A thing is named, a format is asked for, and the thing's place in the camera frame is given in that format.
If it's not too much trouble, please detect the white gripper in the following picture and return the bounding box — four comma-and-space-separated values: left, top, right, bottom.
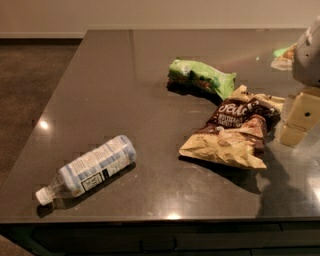
278, 15, 320, 147

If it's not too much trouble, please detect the brown chip bag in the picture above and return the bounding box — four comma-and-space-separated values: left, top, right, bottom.
179, 85, 284, 169

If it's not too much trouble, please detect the beige snack bag with green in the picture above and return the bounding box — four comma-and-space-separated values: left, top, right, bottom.
271, 44, 297, 71

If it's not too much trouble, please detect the green chip bag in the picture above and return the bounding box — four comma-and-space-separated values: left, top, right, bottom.
168, 59, 237, 100

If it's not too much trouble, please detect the blue label plastic bottle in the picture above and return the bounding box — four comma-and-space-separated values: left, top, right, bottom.
35, 135, 136, 206

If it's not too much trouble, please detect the dark cabinet under counter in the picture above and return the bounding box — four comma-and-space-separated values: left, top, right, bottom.
1, 222, 320, 256

